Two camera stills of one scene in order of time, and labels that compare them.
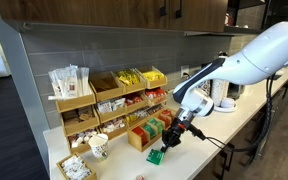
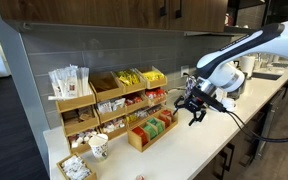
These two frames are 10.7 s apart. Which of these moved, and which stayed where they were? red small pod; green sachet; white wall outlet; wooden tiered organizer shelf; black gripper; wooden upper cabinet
Moved: black gripper; green sachet
Stayed: red small pod; wooden tiered organizer shelf; white wall outlet; wooden upper cabinet
